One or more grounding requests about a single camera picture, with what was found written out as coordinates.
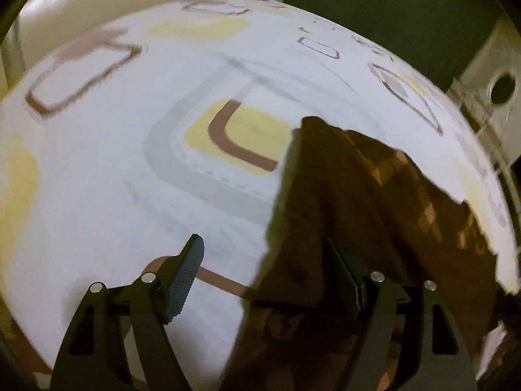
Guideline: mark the white ornate bed frame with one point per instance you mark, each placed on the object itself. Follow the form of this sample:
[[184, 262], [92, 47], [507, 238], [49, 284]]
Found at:
[[480, 69]]

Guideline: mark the dark green curtain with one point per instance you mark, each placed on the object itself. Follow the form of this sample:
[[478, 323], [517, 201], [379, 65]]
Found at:
[[386, 8]]

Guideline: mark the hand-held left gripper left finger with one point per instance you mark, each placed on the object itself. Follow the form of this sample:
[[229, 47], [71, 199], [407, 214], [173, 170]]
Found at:
[[185, 281]]

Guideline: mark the brown cloth garment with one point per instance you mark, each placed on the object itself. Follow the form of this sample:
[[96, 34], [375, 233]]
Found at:
[[325, 195]]

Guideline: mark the patterned white bedsheet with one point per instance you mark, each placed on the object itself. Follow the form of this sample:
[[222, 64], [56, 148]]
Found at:
[[122, 171]]

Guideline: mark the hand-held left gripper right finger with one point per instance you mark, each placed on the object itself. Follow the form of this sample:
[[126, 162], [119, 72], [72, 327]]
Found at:
[[346, 277]]

